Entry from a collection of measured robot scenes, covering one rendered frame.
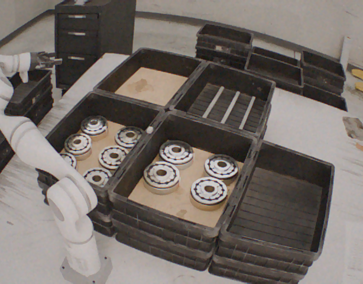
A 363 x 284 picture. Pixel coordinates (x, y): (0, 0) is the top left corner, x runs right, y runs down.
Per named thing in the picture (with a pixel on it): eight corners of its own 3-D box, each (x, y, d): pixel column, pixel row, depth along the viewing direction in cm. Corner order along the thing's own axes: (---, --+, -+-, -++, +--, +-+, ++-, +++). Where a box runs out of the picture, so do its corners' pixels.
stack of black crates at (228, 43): (248, 79, 304) (254, 34, 276) (243, 97, 282) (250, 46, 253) (200, 67, 311) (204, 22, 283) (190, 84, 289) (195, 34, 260)
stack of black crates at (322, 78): (331, 106, 290) (342, 63, 261) (334, 126, 267) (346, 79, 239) (292, 93, 297) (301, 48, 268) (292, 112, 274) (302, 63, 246)
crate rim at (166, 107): (166, 115, 127) (167, 109, 125) (90, 94, 134) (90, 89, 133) (206, 65, 156) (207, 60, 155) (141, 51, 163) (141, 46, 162)
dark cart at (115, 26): (100, 110, 281) (103, 5, 224) (56, 100, 289) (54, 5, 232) (131, 73, 327) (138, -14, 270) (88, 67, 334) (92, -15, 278)
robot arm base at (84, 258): (91, 280, 90) (82, 250, 79) (65, 264, 92) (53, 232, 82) (106, 260, 97) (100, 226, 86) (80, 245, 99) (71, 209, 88)
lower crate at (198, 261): (204, 275, 103) (210, 255, 96) (113, 241, 110) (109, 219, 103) (245, 190, 133) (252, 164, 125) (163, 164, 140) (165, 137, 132)
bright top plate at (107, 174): (101, 198, 104) (101, 197, 104) (75, 183, 107) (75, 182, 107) (119, 177, 111) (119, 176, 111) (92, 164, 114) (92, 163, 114)
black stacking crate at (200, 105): (250, 166, 126) (258, 138, 119) (165, 139, 133) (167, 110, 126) (271, 106, 155) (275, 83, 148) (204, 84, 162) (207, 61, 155)
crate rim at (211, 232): (216, 238, 90) (217, 233, 89) (105, 199, 97) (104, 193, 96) (257, 144, 120) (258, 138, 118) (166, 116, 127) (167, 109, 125)
